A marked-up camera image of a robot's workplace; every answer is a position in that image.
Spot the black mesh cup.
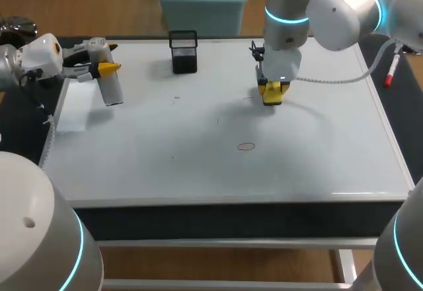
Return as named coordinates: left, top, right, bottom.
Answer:
left=168, top=29, right=199, bottom=75

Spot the large whiteboard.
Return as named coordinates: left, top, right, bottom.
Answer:
left=37, top=37, right=416, bottom=210

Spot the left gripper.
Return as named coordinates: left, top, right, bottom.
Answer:
left=17, top=32, right=122, bottom=83

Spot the white cable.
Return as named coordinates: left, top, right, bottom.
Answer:
left=295, top=37, right=403, bottom=85

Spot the red marker pen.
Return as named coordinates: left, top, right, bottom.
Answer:
left=383, top=52, right=401, bottom=89

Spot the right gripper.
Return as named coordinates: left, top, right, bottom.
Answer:
left=249, top=40, right=303, bottom=107

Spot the blue plastic bin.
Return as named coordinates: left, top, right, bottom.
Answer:
left=154, top=0, right=254, bottom=37

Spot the chrome chair base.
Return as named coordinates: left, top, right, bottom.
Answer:
left=0, top=15, right=38, bottom=38

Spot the white wiping cloth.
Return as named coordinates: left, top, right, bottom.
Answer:
left=55, top=79, right=97, bottom=134

